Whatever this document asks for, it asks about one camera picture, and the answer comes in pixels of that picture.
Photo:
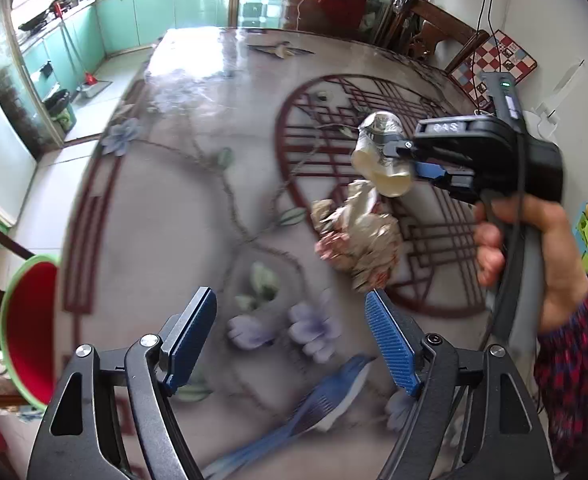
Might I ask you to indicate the white plastic holder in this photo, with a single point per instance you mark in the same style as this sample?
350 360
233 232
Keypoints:
556 105

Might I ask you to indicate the red basin with green rim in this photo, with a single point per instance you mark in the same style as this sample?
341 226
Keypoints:
33 330

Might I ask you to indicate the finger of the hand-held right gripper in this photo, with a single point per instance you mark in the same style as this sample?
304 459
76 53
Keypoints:
399 150
431 172

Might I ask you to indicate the floral tablecloth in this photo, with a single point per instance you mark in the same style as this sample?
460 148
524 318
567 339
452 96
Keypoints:
198 185

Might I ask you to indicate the person's right forearm plaid sleeve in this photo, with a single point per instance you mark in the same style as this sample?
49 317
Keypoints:
584 360

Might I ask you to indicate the black wok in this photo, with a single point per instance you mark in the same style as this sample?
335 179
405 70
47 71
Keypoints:
32 22

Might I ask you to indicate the person's right hand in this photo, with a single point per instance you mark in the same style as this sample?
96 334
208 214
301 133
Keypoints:
561 260

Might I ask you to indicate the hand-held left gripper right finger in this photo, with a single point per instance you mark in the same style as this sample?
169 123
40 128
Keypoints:
391 340

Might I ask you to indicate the teal kitchen cabinets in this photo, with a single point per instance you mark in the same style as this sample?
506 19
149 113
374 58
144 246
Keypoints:
148 15

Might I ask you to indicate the metal tray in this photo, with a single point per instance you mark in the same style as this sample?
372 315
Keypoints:
92 89

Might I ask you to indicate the floral paper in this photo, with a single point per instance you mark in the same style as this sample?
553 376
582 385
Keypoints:
359 240

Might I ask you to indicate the brown wooden chair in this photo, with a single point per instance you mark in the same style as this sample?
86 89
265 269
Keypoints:
444 30

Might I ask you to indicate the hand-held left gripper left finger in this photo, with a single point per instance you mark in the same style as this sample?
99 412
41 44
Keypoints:
193 335

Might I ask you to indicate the green bin with black bag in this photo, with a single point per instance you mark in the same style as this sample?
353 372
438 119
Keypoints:
61 110

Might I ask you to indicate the checkered chair cushion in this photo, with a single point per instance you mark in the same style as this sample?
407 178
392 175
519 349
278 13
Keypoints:
499 60

